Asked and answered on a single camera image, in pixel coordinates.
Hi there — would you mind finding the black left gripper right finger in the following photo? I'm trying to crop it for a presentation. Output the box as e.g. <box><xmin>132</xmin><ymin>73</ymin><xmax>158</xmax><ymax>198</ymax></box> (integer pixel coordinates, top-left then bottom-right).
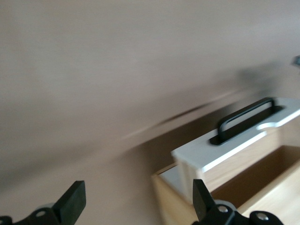
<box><xmin>192</xmin><ymin>179</ymin><xmax>285</xmax><ymax>225</ymax></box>

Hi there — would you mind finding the white-fronted wooden drawer with notch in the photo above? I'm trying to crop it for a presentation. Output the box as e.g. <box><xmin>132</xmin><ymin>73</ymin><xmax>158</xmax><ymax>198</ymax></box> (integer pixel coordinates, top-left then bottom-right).
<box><xmin>172</xmin><ymin>97</ymin><xmax>300</xmax><ymax>209</ymax></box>

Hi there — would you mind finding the wooden drawer cabinet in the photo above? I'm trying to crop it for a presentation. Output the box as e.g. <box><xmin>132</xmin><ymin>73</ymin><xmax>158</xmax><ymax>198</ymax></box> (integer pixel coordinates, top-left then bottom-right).
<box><xmin>151</xmin><ymin>164</ymin><xmax>300</xmax><ymax>225</ymax></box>

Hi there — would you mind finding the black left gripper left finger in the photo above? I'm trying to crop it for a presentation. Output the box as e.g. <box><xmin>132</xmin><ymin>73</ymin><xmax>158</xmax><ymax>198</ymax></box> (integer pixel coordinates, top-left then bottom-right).
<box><xmin>0</xmin><ymin>180</ymin><xmax>87</xmax><ymax>225</ymax></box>

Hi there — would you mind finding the brown paper table cover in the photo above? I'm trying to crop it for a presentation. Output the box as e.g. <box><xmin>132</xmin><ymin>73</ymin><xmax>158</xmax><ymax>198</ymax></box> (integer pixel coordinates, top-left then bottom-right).
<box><xmin>0</xmin><ymin>0</ymin><xmax>300</xmax><ymax>225</ymax></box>

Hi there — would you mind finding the white-fronted drawer without handle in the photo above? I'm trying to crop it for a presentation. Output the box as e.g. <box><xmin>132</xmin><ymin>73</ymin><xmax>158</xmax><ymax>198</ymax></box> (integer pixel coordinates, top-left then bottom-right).
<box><xmin>161</xmin><ymin>166</ymin><xmax>188</xmax><ymax>202</ymax></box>

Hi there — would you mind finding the black metal drawer handle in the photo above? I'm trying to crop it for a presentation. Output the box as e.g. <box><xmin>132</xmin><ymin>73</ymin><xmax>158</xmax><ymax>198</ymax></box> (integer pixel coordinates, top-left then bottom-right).
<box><xmin>209</xmin><ymin>97</ymin><xmax>286</xmax><ymax>147</ymax></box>

